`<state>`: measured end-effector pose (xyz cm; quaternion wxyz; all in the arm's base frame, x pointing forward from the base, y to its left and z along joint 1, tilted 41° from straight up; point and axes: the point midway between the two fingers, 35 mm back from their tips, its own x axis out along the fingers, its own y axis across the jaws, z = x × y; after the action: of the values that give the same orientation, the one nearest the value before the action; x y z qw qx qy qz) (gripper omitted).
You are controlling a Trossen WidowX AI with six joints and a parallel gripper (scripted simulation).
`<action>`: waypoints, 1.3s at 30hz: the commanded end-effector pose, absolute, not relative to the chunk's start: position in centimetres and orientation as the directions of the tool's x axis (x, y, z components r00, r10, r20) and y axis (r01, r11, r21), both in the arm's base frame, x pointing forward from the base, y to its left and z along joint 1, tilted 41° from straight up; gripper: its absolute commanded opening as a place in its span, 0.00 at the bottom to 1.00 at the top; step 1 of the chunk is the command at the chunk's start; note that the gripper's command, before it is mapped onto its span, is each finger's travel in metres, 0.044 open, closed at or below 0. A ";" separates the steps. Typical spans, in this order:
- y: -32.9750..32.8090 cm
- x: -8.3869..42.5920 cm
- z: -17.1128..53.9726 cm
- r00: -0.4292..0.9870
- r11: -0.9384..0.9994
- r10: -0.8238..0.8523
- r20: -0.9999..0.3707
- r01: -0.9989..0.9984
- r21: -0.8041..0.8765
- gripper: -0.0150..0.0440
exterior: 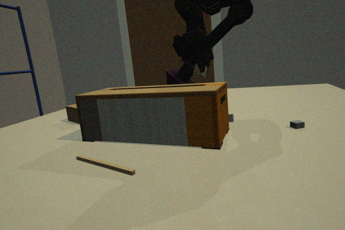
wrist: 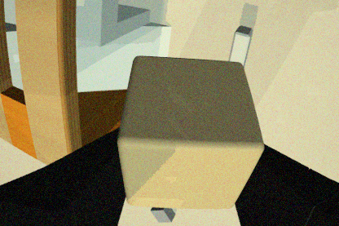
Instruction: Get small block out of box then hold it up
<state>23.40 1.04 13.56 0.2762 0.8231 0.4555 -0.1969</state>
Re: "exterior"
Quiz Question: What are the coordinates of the tan cube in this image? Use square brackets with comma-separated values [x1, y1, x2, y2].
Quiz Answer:
[193, 64, 207, 78]

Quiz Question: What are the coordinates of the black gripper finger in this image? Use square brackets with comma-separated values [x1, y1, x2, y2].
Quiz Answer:
[206, 53, 212, 72]
[187, 44, 208, 73]

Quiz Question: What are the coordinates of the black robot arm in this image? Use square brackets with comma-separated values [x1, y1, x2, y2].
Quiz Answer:
[173, 0, 253, 84]

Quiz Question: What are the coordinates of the tan wooden stick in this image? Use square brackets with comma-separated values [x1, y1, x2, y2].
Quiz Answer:
[76, 155, 136, 176]

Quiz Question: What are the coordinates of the brown box with clear front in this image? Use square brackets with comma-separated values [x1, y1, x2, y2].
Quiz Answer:
[75, 82, 234, 150]

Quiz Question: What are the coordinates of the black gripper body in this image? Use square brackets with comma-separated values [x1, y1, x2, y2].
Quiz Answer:
[182, 23, 214, 60]

